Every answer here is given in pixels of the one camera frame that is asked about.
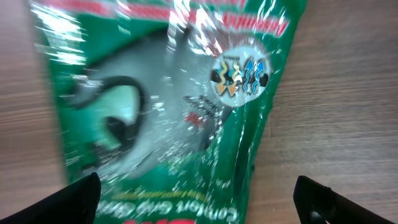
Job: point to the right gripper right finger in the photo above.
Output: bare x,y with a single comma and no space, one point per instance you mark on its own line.
316,203

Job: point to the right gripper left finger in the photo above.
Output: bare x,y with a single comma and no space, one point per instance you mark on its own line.
74,204

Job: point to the green glove package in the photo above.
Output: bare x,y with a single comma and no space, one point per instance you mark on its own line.
166,100

